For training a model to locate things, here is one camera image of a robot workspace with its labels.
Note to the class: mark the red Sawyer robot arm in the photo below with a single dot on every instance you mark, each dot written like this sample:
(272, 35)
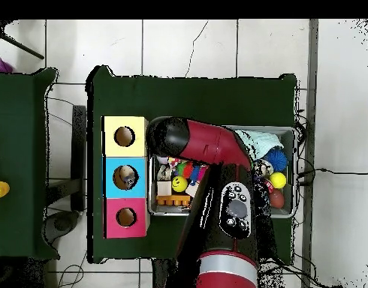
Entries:
(214, 144)

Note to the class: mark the silver mesh bin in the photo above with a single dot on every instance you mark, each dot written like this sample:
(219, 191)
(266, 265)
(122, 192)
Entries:
(169, 211)

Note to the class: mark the wooden box with three holes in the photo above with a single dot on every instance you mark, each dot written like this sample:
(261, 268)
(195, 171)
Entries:
(112, 150)

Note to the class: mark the yellow smiley face ball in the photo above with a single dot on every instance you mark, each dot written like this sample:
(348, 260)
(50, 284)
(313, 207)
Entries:
(179, 183)

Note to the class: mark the mint green cloth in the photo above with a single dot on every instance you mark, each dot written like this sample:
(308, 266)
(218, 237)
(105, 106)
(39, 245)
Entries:
(262, 141)

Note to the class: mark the blue spiky ball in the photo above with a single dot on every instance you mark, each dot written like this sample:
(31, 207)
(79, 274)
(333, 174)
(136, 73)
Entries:
(277, 159)

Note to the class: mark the plain yellow ball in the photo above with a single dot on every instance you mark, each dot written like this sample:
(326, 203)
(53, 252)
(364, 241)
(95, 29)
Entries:
(278, 180)

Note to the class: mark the black flat panel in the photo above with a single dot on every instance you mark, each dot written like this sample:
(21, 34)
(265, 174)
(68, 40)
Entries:
(79, 150)

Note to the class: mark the gray round base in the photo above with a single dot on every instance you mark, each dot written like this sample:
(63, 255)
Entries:
(62, 223)

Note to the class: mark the yellow cup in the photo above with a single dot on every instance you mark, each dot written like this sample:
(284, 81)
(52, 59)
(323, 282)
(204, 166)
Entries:
(3, 188)

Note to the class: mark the black rod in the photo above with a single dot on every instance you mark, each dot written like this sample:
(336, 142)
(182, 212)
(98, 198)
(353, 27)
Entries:
(24, 48)

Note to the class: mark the purple object on floor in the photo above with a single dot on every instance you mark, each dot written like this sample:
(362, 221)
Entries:
(2, 66)

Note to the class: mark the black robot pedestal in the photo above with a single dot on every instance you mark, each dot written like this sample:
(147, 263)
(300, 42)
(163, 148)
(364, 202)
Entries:
(163, 276)

